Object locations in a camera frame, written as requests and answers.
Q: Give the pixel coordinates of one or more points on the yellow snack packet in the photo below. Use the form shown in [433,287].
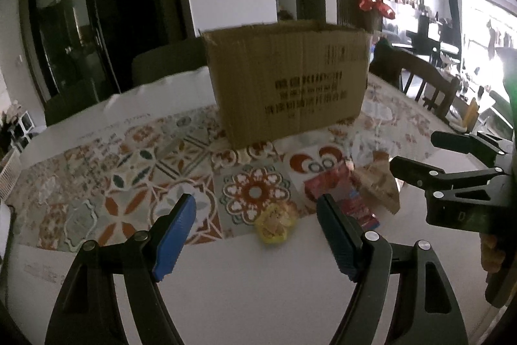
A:
[274,224]

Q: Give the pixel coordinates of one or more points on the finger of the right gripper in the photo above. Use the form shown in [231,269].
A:
[438,184]
[492,151]

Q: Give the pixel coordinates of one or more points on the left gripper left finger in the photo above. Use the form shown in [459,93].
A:
[86,310]

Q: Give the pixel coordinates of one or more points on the patterned floral table mat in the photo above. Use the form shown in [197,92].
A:
[116,167]

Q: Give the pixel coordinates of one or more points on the red snack packet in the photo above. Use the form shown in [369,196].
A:
[337,183]

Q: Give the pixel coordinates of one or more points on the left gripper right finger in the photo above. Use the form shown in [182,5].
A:
[426,310]

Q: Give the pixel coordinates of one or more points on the rose gold foil snack bag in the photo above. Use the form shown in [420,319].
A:
[377,180]

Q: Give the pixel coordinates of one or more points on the brown cardboard box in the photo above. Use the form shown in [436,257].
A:
[276,80]

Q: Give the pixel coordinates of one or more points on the dark upholstered chair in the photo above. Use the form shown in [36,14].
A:
[180,57]
[71,101]

